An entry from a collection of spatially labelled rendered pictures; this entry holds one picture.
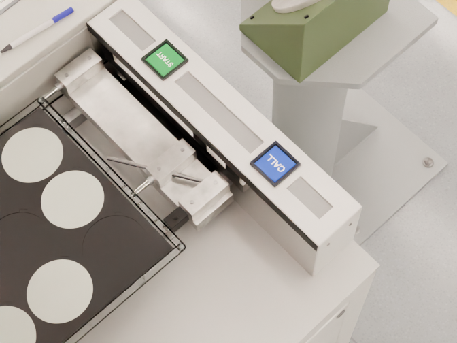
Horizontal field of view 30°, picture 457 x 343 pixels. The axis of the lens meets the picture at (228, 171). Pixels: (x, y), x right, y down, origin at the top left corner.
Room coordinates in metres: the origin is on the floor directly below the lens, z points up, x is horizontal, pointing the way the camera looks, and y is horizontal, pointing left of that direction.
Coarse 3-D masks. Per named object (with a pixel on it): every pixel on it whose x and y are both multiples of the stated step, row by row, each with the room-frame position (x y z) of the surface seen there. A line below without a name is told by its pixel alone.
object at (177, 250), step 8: (176, 248) 0.47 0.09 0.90; (168, 256) 0.45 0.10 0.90; (176, 256) 0.46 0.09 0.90; (160, 264) 0.44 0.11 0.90; (152, 272) 0.43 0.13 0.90; (136, 280) 0.42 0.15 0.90; (144, 280) 0.42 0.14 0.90; (128, 288) 0.41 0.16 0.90; (136, 288) 0.41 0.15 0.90; (120, 296) 0.40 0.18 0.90; (128, 296) 0.40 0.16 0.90; (112, 304) 0.38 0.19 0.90; (120, 304) 0.39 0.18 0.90; (104, 312) 0.37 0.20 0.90; (96, 320) 0.36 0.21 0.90; (80, 328) 0.35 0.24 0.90; (88, 328) 0.35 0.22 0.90; (72, 336) 0.34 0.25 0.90; (80, 336) 0.34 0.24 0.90
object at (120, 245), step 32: (0, 160) 0.64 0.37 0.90; (64, 160) 0.63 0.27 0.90; (0, 192) 0.59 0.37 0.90; (32, 192) 0.58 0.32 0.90; (0, 224) 0.53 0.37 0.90; (32, 224) 0.53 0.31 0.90; (96, 224) 0.52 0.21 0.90; (128, 224) 0.51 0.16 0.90; (0, 256) 0.48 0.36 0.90; (32, 256) 0.47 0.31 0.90; (64, 256) 0.47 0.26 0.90; (96, 256) 0.46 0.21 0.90; (128, 256) 0.46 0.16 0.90; (160, 256) 0.46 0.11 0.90; (0, 288) 0.42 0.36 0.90; (96, 288) 0.41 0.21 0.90; (32, 320) 0.37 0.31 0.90
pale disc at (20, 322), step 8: (0, 312) 0.39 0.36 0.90; (8, 312) 0.38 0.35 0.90; (16, 312) 0.38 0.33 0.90; (24, 312) 0.38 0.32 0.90; (0, 320) 0.37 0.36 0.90; (8, 320) 0.37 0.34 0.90; (16, 320) 0.37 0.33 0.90; (24, 320) 0.37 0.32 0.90; (0, 328) 0.36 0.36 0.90; (8, 328) 0.36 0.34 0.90; (16, 328) 0.36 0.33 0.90; (24, 328) 0.36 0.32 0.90; (32, 328) 0.36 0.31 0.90; (0, 336) 0.35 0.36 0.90; (8, 336) 0.35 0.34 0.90; (16, 336) 0.35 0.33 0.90; (24, 336) 0.35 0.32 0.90; (32, 336) 0.35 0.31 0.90
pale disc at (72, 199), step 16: (64, 176) 0.60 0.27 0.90; (80, 176) 0.60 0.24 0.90; (48, 192) 0.58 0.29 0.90; (64, 192) 0.58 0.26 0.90; (80, 192) 0.57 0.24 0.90; (96, 192) 0.57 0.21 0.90; (48, 208) 0.55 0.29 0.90; (64, 208) 0.55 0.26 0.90; (80, 208) 0.55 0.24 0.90; (96, 208) 0.54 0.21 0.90; (64, 224) 0.52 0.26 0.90; (80, 224) 0.52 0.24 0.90
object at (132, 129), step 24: (72, 96) 0.77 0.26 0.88; (96, 96) 0.76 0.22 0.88; (120, 96) 0.76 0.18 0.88; (96, 120) 0.71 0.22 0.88; (120, 120) 0.71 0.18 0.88; (144, 120) 0.71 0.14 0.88; (120, 144) 0.67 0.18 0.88; (144, 144) 0.66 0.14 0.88; (168, 144) 0.66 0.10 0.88; (192, 168) 0.61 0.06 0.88; (168, 192) 0.57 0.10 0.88
